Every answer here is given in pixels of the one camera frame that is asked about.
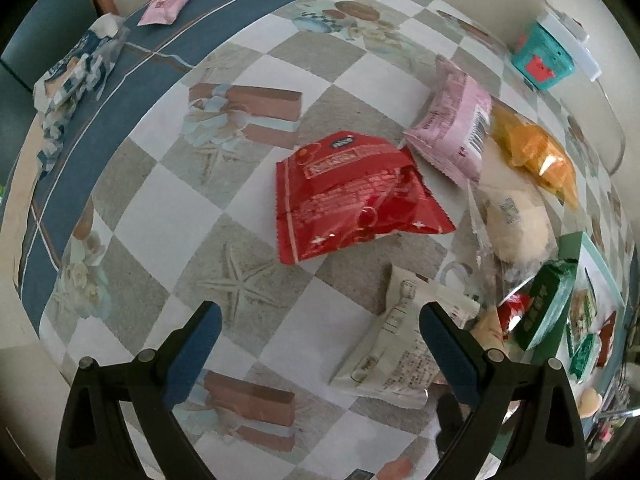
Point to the white tray with teal rim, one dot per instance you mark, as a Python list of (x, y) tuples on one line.
[(593, 332)]

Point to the large red snack bag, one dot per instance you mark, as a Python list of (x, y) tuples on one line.
[(349, 188)]

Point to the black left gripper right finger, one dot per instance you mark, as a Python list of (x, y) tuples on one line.
[(547, 441)]

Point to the teal toy box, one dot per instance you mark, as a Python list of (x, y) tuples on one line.
[(541, 59)]

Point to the crumpled blue white wrapper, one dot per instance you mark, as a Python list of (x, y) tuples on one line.
[(83, 70)]

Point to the dark green snack box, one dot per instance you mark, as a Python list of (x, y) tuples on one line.
[(550, 291)]

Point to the white printed snack packet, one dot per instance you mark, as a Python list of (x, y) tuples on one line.
[(392, 363)]

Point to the round cookie green wrapper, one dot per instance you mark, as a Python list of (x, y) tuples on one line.
[(582, 312)]

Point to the clear bag with cream bun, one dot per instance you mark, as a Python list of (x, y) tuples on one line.
[(510, 219)]

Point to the pink snack packet with barcode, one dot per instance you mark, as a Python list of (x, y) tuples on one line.
[(450, 135)]

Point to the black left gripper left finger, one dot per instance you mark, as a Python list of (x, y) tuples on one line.
[(94, 442)]

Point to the small red candy packet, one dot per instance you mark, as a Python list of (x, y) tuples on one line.
[(512, 311)]

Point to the white power strip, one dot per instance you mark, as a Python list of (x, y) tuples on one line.
[(573, 39)]

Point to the small green snack packet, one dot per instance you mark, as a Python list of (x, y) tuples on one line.
[(585, 358)]

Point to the brown chocolate bar packet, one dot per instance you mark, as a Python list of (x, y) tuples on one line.
[(606, 336)]

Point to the small cream pastry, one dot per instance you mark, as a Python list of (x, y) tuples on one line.
[(589, 403)]

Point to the orange snack packet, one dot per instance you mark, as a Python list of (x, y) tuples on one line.
[(529, 147)]

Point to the checkered printed tablecloth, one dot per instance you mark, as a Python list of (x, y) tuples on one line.
[(164, 197)]

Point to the small pink packet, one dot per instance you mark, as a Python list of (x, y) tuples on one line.
[(162, 12)]

